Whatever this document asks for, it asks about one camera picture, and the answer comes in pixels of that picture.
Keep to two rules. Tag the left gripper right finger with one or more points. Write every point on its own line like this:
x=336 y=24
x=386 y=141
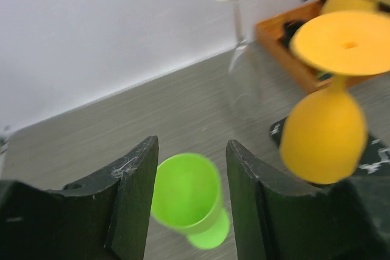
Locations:
x=276 y=216

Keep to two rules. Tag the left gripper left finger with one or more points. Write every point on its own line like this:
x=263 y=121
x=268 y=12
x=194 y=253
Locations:
x=104 y=215

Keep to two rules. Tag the green goblet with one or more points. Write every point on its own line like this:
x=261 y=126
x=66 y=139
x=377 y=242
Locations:
x=188 y=199

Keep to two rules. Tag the orange goblet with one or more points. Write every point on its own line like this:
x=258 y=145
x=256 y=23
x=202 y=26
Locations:
x=342 y=5
x=326 y=133

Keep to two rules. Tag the clear champagne flute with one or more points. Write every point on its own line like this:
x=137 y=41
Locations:
x=244 y=86

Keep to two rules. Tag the orange divided tray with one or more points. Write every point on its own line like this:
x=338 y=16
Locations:
x=271 y=34

